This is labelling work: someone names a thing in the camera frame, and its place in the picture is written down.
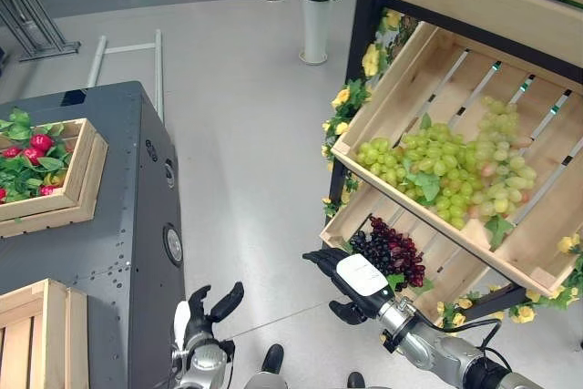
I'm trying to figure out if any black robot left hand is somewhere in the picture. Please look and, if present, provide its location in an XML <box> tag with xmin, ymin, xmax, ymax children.
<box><xmin>174</xmin><ymin>281</ymin><xmax>245</xmax><ymax>346</ymax></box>

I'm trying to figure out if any tall white vase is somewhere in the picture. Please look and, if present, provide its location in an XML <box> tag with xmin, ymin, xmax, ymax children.
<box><xmin>298</xmin><ymin>0</ymin><xmax>331</xmax><ymax>67</ymax></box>

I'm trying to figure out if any grey metal stand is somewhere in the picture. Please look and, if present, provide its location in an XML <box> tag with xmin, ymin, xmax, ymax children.
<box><xmin>0</xmin><ymin>0</ymin><xmax>83</xmax><ymax>64</ymax></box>

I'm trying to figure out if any white pipe frame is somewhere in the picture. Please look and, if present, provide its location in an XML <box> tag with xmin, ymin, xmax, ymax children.
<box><xmin>86</xmin><ymin>28</ymin><xmax>166</xmax><ymax>122</ymax></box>

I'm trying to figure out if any silver robot body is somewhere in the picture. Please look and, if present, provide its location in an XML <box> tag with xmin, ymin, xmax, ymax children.
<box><xmin>243</xmin><ymin>370</ymin><xmax>292</xmax><ymax>389</ymax></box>

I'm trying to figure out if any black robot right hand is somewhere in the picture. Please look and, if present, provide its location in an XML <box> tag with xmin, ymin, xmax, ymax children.
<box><xmin>302</xmin><ymin>247</ymin><xmax>396</xmax><ymax>326</ymax></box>

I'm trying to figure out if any dark robot left foot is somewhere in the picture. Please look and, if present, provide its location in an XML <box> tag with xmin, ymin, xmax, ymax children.
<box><xmin>262</xmin><ymin>343</ymin><xmax>285</xmax><ymax>374</ymax></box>

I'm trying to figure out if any dark red grape bunch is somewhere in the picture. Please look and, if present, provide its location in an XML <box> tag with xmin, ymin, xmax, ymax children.
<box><xmin>367</xmin><ymin>215</ymin><xmax>427</xmax><ymax>289</ymax></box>

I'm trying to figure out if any dark grey metal cabinet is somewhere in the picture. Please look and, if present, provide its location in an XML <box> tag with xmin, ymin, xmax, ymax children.
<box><xmin>0</xmin><ymin>80</ymin><xmax>187</xmax><ymax>389</ymax></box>

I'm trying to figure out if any large pale wooden crate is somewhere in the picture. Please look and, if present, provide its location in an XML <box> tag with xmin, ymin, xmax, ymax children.
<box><xmin>0</xmin><ymin>278</ymin><xmax>90</xmax><ymax>389</ymax></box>

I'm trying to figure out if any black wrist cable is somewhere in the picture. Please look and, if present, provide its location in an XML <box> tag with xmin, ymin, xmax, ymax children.
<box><xmin>398</xmin><ymin>300</ymin><xmax>514</xmax><ymax>374</ymax></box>

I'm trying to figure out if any small wooden crate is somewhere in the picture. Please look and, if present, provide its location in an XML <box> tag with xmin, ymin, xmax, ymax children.
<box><xmin>0</xmin><ymin>135</ymin><xmax>109</xmax><ymax>240</ymax></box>
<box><xmin>0</xmin><ymin>118</ymin><xmax>99</xmax><ymax>222</ymax></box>

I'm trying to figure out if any yellow flower garland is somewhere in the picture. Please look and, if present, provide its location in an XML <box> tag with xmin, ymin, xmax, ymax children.
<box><xmin>435</xmin><ymin>232</ymin><xmax>583</xmax><ymax>332</ymax></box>
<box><xmin>320</xmin><ymin>7</ymin><xmax>419</xmax><ymax>220</ymax></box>

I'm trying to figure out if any black grape bunch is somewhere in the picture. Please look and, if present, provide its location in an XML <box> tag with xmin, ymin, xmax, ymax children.
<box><xmin>348</xmin><ymin>230</ymin><xmax>379</xmax><ymax>268</ymax></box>

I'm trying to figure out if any green grape bunch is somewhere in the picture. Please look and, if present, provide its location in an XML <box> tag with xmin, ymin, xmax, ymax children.
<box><xmin>399</xmin><ymin>121</ymin><xmax>485</xmax><ymax>231</ymax></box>
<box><xmin>355</xmin><ymin>137</ymin><xmax>411</xmax><ymax>192</ymax></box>
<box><xmin>471</xmin><ymin>96</ymin><xmax>539</xmax><ymax>220</ymax></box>

